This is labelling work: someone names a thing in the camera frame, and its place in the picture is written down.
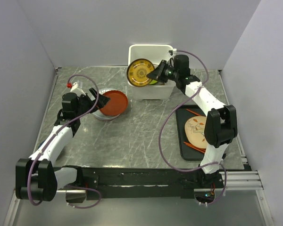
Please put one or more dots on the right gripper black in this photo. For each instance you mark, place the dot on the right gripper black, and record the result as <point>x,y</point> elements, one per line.
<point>156,74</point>

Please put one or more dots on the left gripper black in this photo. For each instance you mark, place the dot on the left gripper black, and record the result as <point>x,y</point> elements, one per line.
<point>102,100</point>

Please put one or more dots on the yellow patterned plate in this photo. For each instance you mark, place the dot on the yellow patterned plate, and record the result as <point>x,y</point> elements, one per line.
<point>137,72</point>

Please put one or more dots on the red scalloped plate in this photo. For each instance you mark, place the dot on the red scalloped plate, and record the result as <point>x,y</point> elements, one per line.
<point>117,104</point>

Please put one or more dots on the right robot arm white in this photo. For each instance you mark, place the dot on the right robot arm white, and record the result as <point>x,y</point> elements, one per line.
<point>221,119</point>

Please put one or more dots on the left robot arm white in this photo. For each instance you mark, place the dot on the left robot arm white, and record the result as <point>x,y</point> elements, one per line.
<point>52,153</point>

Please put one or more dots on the white plastic bin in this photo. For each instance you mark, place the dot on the white plastic bin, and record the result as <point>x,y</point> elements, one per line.
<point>153,53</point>

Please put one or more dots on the pale grey large plate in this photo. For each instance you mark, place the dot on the pale grey large plate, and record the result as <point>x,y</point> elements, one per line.
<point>98,113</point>

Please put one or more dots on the orange chopstick upper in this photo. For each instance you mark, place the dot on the orange chopstick upper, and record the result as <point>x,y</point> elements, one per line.
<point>193,112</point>

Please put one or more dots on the orange chopstick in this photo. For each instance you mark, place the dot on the orange chopstick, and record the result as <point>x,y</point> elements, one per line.
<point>193,112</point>
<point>195,148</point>

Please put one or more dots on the peach plate with bird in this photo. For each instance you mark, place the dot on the peach plate with bird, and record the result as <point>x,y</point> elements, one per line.
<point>194,130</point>

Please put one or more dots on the black rectangular tray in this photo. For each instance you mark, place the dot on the black rectangular tray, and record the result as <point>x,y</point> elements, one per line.
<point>182,115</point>

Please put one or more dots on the orange chopstick lower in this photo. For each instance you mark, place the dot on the orange chopstick lower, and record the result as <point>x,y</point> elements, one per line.
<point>195,148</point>

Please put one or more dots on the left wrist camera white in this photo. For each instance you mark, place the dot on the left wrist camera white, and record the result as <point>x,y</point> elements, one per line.
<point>77,88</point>

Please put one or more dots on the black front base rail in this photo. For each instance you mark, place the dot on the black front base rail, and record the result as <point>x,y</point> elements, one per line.
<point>120,182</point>

